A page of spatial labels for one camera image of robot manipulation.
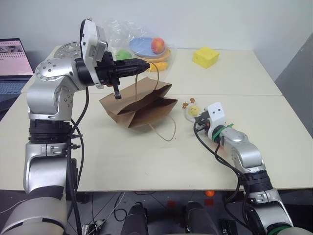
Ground clear plastic bag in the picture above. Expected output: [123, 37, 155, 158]
[104, 19, 177, 74]

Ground laptop computer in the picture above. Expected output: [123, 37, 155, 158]
[0, 38, 35, 105]

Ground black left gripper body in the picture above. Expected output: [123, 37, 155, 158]
[95, 50, 122, 100]

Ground red yellow toy peach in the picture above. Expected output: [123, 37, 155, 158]
[151, 37, 165, 54]

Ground yellow toy corn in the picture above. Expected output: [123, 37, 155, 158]
[147, 61, 169, 72]

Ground brown paper bag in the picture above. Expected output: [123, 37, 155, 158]
[98, 62, 179, 142]

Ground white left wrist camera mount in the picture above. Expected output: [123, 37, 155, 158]
[79, 18, 109, 90]

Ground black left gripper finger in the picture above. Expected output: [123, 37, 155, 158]
[114, 67, 150, 77]
[114, 58, 151, 70]

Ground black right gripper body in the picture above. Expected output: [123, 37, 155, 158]
[195, 111, 212, 134]

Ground green toy apple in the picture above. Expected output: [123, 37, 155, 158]
[115, 48, 132, 61]

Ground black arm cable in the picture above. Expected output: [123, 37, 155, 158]
[65, 85, 90, 235]
[193, 121, 248, 204]

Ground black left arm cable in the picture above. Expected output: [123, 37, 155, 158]
[65, 85, 90, 235]

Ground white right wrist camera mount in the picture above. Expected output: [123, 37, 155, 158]
[205, 101, 227, 141]

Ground dark rounded shape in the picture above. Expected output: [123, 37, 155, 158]
[183, 200, 212, 235]
[124, 201, 149, 235]

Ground blue plate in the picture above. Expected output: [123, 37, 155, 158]
[129, 37, 154, 57]

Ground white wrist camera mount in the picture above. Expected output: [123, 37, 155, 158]
[79, 18, 109, 90]
[205, 101, 227, 141]

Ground fried egg plush toy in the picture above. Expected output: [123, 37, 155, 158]
[181, 97, 201, 123]

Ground yellow cheese plush toy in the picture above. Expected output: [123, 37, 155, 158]
[192, 46, 220, 70]

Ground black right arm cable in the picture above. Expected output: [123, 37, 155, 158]
[193, 121, 248, 204]

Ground green cable tie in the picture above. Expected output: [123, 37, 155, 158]
[211, 123, 235, 143]

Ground white floor cable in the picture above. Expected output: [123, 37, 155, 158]
[80, 192, 126, 232]

